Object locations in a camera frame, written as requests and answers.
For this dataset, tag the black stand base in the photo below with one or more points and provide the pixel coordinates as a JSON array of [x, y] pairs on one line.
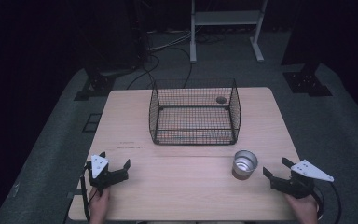
[[96, 87], [307, 82]]

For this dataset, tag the silver metal cup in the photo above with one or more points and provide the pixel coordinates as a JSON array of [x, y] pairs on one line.
[[244, 165]]

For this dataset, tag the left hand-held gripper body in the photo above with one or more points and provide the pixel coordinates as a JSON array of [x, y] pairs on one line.
[[102, 177]]

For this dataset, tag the person's left hand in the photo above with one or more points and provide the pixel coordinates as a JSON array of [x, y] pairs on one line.
[[99, 205]]

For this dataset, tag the dark equipment cabinet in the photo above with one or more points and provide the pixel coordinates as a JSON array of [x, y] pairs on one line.
[[118, 34]]

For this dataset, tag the white metal stand frame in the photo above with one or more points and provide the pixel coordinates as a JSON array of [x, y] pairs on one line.
[[227, 17]]

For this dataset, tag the person's right hand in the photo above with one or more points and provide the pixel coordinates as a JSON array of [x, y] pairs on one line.
[[304, 210]]

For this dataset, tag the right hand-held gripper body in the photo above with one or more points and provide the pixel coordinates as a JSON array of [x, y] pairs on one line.
[[295, 186]]

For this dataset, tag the round grey table grommet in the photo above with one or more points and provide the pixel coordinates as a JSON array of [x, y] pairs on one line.
[[221, 100]]

